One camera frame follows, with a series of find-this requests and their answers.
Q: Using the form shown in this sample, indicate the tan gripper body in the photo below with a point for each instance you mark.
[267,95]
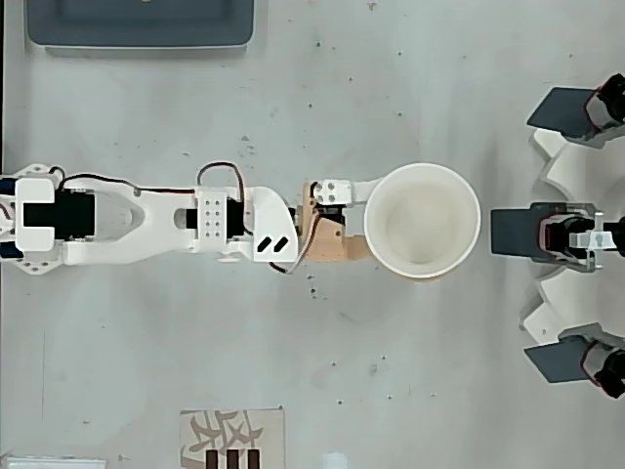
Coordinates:
[335,240]

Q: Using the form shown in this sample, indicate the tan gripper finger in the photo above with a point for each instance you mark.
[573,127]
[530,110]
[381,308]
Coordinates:
[357,249]

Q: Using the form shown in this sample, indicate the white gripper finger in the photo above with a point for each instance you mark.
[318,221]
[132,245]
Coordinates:
[342,190]

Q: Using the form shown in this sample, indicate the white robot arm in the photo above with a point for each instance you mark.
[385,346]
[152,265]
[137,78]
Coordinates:
[161,222]

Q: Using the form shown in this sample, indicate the printed paper mat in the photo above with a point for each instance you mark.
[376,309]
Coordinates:
[229,435]

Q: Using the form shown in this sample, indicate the dark grey flat panel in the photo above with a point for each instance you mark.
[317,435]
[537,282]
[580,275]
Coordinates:
[559,361]
[561,111]
[515,232]

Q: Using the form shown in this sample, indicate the white toothed round fixture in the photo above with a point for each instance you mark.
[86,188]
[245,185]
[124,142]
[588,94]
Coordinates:
[581,298]

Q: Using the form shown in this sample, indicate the blue-grey plastic tray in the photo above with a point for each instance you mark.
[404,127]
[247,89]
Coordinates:
[139,22]

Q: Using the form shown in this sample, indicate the blue base connector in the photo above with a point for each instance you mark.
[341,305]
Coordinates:
[6,186]

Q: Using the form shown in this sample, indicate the white flat box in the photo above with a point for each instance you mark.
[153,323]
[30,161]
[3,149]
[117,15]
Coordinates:
[51,463]

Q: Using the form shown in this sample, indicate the white perforated base plate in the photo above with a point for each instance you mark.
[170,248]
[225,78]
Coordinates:
[36,268]

